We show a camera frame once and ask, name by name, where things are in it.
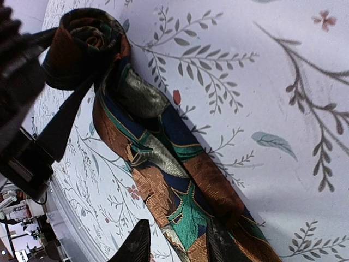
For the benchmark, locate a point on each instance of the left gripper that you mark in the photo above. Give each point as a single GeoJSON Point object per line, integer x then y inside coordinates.
{"type": "Point", "coordinates": [22, 80]}

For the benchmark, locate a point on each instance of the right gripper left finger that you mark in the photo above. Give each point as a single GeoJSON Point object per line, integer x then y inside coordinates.
{"type": "Point", "coordinates": [137, 246]}

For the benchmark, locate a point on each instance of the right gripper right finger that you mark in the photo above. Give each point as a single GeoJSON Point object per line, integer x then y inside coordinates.
{"type": "Point", "coordinates": [220, 244]}

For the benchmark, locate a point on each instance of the brown green patterned tie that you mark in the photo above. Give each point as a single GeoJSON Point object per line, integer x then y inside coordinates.
{"type": "Point", "coordinates": [177, 180]}

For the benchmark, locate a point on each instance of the floral tablecloth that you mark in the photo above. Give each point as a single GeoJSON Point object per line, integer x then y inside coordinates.
{"type": "Point", "coordinates": [263, 85]}

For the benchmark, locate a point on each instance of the front metal rail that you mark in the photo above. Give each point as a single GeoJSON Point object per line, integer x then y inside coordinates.
{"type": "Point", "coordinates": [76, 242]}

